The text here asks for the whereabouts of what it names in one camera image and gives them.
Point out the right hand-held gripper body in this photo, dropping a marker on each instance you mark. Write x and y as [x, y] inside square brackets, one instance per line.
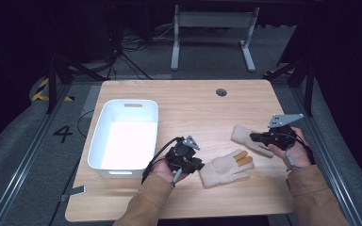
[281, 138]

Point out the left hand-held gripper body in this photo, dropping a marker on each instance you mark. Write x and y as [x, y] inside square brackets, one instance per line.
[182, 158]

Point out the white plastic storage bin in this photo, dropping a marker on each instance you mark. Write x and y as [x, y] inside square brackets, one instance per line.
[128, 141]

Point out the person's left hand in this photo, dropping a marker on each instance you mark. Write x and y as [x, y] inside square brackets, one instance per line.
[161, 168]

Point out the person's right hand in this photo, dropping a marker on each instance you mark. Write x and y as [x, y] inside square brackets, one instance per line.
[300, 153]

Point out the black metal stand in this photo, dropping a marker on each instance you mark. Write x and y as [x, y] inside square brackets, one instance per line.
[309, 88]
[52, 84]

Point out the aluminium floor rail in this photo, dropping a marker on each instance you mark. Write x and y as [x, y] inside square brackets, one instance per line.
[326, 157]
[34, 147]

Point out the grey metal bracket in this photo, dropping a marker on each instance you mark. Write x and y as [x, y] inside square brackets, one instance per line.
[75, 191]

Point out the grey metal desk frame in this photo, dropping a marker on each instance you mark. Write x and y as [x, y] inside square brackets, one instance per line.
[213, 19]

